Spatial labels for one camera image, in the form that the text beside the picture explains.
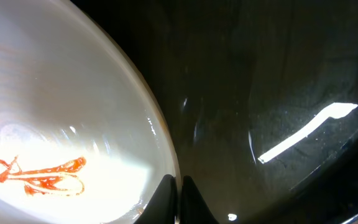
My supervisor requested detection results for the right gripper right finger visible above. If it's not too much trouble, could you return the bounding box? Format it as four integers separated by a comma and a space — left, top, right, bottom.
180, 175, 219, 224

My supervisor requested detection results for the black round tray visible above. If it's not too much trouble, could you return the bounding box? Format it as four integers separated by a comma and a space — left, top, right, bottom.
76, 0, 358, 223

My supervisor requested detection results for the cream plate top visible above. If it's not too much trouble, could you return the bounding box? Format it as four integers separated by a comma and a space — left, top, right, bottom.
0, 1, 180, 223

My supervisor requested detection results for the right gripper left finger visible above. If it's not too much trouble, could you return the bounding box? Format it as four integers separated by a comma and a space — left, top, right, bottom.
134, 174, 178, 224

